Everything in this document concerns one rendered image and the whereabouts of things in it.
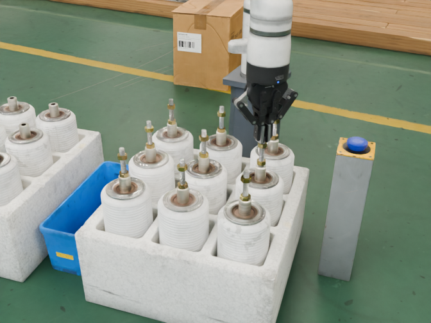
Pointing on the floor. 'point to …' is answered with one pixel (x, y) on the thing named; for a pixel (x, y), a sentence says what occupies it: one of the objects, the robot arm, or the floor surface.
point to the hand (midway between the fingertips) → (263, 132)
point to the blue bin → (75, 218)
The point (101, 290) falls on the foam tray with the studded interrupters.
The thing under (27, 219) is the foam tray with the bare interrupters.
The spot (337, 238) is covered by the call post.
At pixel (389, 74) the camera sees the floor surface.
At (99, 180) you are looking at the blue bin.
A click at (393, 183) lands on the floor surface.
